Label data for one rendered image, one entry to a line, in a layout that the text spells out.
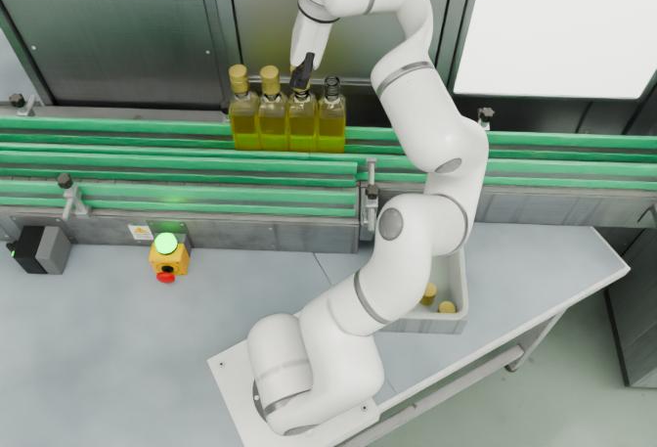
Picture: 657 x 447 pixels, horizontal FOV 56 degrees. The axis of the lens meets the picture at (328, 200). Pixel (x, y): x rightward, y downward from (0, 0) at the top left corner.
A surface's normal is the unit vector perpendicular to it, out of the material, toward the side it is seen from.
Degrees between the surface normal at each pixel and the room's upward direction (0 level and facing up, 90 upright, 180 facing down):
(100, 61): 90
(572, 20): 90
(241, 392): 5
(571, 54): 90
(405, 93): 37
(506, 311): 0
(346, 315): 51
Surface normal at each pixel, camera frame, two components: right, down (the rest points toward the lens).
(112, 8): -0.03, 0.84
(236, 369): -0.02, -0.48
